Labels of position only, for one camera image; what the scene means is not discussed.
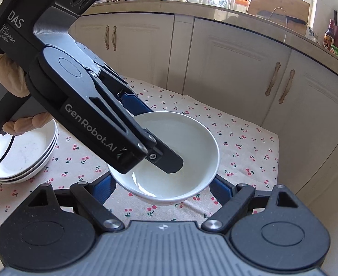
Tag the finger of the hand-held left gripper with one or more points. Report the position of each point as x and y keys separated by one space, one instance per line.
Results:
x=169 y=162
x=134 y=105

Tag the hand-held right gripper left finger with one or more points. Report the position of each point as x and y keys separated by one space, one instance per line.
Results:
x=104 y=191

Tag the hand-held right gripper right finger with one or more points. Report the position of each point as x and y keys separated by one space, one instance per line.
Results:
x=222 y=191

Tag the white bowl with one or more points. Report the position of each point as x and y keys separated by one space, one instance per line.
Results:
x=186 y=149

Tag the deep white fruit-print plate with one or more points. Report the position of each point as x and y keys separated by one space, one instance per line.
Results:
x=25 y=155

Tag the person's left hand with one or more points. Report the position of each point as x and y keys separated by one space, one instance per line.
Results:
x=7 y=72

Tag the cherry print tablecloth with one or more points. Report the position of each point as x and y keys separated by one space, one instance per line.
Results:
x=243 y=149

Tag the beige kitchen countertop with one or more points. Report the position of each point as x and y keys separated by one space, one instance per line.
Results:
x=186 y=7

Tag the glass pitcher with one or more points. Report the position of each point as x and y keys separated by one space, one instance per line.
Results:
x=218 y=0

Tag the white plastic bag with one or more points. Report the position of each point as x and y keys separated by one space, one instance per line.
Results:
x=312 y=34

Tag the dark soy sauce bottle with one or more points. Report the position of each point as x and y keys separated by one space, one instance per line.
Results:
x=328 y=38

